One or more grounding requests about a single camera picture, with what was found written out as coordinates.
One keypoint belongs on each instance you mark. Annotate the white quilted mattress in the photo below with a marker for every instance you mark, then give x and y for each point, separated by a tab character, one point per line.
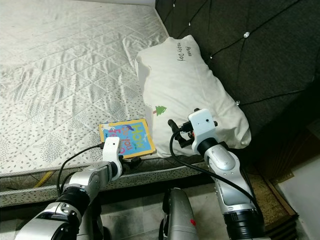
70	75

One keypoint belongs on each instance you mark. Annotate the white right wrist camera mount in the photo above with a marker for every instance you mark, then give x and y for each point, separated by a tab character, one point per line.
203	125

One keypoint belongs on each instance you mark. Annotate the silver robot leg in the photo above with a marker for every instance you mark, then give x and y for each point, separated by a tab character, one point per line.
180	220

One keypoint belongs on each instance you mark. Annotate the white pillow with tree print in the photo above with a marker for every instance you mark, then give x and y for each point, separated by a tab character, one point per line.
195	85

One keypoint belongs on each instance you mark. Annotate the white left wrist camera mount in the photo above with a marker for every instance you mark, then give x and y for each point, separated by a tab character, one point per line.
113	150

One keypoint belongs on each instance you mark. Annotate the brown wooden box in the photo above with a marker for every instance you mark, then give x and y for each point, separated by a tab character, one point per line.
272	200

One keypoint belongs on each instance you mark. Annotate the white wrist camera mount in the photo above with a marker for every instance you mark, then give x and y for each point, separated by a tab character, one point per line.
203	125
113	150

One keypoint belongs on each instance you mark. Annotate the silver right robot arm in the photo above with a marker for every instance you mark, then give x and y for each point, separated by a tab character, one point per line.
232	185

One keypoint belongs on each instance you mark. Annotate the dark bed frame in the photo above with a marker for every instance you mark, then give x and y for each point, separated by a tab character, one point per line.
145	181

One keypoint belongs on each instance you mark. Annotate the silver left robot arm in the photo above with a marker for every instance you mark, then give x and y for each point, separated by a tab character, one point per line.
75	190

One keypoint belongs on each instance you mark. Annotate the dark tufted headboard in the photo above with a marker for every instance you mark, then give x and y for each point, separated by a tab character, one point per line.
270	55

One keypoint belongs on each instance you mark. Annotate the colourful children's book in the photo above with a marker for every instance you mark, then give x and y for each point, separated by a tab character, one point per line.
135	136

